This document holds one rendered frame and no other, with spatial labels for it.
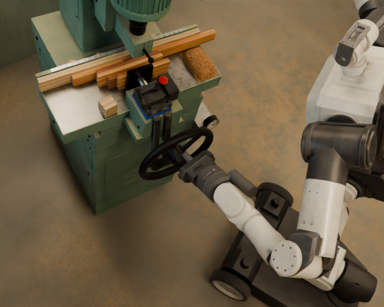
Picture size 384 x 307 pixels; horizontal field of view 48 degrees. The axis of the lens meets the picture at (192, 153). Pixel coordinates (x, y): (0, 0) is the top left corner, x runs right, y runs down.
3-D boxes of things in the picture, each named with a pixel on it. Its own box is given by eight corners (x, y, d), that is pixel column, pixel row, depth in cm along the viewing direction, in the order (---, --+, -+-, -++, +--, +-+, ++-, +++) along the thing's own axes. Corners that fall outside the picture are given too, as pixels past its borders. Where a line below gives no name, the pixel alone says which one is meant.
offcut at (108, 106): (105, 117, 140) (105, 110, 136) (98, 108, 141) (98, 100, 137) (117, 111, 142) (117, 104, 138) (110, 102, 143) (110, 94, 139)
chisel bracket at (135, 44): (132, 63, 142) (134, 45, 134) (113, 31, 146) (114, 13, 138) (152, 56, 144) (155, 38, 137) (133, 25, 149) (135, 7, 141)
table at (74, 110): (75, 169, 137) (74, 161, 131) (38, 94, 146) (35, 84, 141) (231, 105, 159) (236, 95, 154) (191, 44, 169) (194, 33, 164)
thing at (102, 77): (98, 87, 145) (98, 77, 140) (96, 84, 145) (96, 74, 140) (161, 66, 154) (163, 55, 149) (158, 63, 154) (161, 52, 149)
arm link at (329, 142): (361, 190, 100) (370, 133, 102) (353, 184, 93) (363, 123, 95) (311, 183, 107) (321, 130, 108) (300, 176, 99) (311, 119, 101)
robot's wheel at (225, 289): (205, 267, 210) (231, 290, 217) (200, 276, 207) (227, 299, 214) (232, 270, 193) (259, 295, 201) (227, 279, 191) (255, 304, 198)
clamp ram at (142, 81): (135, 104, 144) (137, 88, 136) (125, 87, 146) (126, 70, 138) (159, 95, 147) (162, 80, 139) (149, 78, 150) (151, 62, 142)
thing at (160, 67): (118, 90, 146) (119, 78, 140) (116, 86, 146) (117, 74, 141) (167, 73, 153) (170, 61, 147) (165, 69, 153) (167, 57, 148)
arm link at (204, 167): (184, 187, 135) (205, 209, 127) (173, 167, 129) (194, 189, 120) (216, 162, 137) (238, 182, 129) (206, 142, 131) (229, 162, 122)
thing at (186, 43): (74, 86, 143) (73, 79, 140) (71, 82, 144) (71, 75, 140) (214, 39, 164) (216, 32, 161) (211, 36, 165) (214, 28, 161)
